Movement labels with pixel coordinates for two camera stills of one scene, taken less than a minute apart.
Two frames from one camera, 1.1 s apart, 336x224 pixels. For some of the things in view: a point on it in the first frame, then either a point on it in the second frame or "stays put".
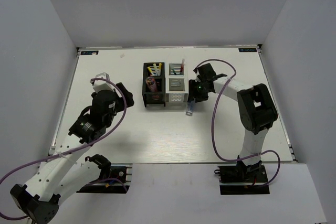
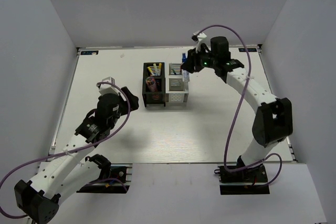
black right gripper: [193, 86] to [192, 62]
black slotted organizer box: [154, 83] stays put
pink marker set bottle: [150, 83] stays put
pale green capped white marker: [155, 68] stays put
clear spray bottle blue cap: [190, 107] to [185, 74]
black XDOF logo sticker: [94, 52] stays put
